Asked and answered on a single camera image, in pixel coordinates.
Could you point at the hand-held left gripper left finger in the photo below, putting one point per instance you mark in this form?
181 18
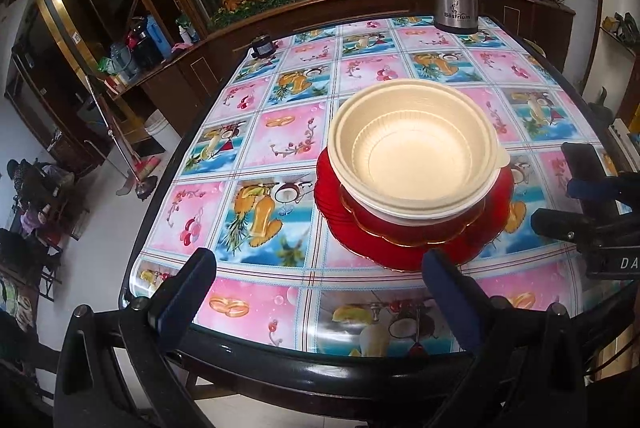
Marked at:
180 308

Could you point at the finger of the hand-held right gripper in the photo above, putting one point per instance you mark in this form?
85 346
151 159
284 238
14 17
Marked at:
585 188
565 223

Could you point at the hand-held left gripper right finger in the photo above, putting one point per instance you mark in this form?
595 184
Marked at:
450 303

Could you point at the large red plate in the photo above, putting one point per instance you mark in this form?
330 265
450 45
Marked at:
400 258

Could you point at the small scalloped red plate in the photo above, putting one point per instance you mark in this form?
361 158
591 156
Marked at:
400 230

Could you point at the black rectangular case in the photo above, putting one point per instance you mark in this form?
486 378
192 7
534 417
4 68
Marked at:
582 158

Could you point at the broom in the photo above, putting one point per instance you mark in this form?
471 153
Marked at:
142 173

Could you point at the black-rimmed table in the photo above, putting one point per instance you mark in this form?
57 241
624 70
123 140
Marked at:
310 370

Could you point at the white bucket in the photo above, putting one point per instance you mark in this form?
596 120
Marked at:
157 128

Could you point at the printed tablecloth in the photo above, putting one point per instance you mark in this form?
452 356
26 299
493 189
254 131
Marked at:
280 148

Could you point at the clear blue water jug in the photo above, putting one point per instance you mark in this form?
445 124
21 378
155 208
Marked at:
125 60

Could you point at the blue box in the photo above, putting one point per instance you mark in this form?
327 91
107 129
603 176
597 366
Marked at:
160 38

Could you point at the small black round object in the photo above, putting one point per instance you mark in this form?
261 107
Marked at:
262 47

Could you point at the white spray bottle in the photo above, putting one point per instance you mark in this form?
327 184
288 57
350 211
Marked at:
186 33

